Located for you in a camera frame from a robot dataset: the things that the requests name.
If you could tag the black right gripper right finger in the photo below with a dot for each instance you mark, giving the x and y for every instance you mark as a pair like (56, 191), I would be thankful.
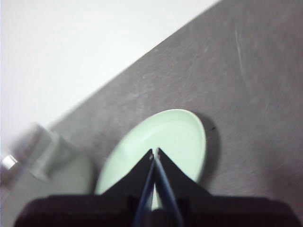
(176, 182)

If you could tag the pale green round plate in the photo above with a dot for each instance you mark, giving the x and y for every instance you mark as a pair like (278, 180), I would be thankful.
(165, 127)

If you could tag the pale green electric steamer pot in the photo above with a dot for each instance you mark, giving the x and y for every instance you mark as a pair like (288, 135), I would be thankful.
(71, 165)

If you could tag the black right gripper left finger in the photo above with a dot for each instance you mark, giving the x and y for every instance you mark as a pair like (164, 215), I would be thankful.
(132, 179)

